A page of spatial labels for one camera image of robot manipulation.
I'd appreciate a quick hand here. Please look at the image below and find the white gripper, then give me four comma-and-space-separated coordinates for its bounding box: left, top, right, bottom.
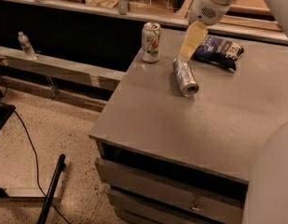
178, 0, 230, 62

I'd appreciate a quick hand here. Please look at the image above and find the silver blue redbull can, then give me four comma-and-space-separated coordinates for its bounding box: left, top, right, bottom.
172, 59, 199, 97

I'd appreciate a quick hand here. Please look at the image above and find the white green 7up can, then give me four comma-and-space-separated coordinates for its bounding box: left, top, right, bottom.
142, 22, 161, 63

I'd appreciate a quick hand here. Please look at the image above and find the dark blue chip bag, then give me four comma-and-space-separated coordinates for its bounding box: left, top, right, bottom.
192, 35, 244, 71

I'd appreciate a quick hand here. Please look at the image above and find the clear plastic water bottle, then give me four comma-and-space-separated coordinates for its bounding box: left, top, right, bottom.
18, 32, 36, 60

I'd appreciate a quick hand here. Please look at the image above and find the black pole on floor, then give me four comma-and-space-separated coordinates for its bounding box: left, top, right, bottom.
37, 154, 66, 224

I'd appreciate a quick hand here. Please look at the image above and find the grey metal ledge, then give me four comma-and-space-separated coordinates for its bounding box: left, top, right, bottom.
0, 46, 125, 91

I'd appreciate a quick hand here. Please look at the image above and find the black device at left edge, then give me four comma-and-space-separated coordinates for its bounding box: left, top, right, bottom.
0, 91, 16, 130

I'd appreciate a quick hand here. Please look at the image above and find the grey drawer with handle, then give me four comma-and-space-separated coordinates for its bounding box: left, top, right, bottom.
95, 158, 243, 224

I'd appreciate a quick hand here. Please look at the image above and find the black floor cable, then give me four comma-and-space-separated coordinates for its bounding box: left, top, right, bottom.
0, 58, 72, 224

